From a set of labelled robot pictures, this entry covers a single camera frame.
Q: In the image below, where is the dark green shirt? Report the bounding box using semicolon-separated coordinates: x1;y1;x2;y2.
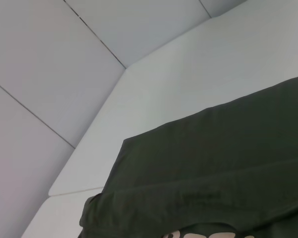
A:
76;73;298;238

